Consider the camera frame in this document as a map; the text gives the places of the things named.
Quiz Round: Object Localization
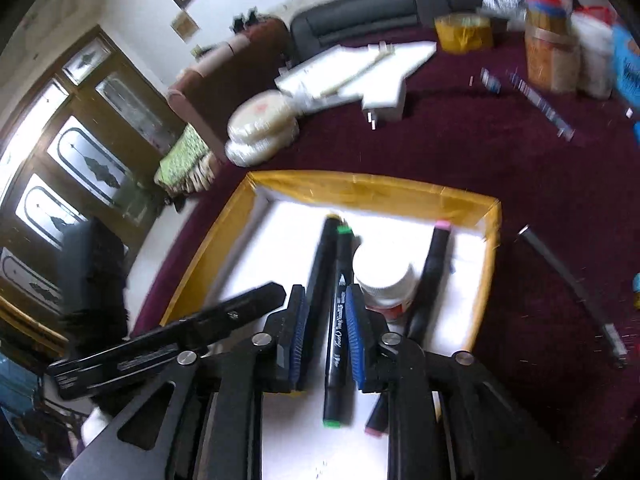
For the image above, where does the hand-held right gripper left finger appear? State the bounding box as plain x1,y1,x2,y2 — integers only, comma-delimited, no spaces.
60,284,311,480

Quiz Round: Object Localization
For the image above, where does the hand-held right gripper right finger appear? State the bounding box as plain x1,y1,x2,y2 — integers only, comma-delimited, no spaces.
345,284,596,480

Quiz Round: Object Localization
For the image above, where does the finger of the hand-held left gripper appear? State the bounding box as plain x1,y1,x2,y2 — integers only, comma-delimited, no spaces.
47,282,287,401

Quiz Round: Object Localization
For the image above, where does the green-capped black marker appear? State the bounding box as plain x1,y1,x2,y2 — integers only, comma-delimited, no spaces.
322,225,356,428

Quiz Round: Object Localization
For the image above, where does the yellow-edged cardboard tray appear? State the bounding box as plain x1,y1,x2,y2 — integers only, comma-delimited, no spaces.
160,170,502,480

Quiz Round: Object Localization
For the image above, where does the grey-capped black marker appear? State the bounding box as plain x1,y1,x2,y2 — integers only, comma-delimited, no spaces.
517,225,628,368

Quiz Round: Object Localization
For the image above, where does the white bottle red label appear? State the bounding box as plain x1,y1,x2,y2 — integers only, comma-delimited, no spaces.
352,242,417,323

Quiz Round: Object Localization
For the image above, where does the yellow-capped black marker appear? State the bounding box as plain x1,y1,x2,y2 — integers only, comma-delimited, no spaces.
302,214,343,361

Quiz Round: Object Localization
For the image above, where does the pink-capped black marker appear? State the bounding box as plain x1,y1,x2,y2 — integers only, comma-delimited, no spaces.
364,219,453,436

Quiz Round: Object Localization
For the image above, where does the green patterned cushion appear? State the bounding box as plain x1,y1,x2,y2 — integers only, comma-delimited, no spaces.
154,122,221,198

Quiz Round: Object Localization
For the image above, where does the wooden glass door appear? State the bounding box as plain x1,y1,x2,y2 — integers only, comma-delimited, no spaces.
0,25,186,341

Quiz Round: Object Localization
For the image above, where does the white power adapter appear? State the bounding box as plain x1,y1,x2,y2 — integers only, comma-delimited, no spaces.
361,77,407,133

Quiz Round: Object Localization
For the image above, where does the brown armchair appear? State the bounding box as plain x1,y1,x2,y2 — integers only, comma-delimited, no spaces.
166,16,296,161

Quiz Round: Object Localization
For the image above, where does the stack of white papers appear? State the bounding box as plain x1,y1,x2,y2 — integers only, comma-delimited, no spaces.
274,40,438,111

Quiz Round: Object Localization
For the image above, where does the black spiky ornament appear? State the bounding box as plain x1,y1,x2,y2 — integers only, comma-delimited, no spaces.
230,7,261,33

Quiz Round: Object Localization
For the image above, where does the staple strip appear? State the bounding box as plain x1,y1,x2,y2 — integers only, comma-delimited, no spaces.
507,71,576,142

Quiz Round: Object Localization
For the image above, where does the black leather sofa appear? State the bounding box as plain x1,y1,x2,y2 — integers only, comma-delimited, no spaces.
290,0,511,61

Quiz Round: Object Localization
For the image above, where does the yellow tape roll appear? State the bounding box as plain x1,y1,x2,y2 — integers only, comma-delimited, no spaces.
434,11,495,53

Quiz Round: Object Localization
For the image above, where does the brown paper tub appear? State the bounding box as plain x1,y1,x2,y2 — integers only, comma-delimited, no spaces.
524,7,581,93

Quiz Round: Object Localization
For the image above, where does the white plastic tub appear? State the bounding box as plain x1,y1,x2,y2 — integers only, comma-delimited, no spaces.
570,7,618,101

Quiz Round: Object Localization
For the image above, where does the small wall plaque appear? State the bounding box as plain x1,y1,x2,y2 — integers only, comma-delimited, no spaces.
170,10,198,43

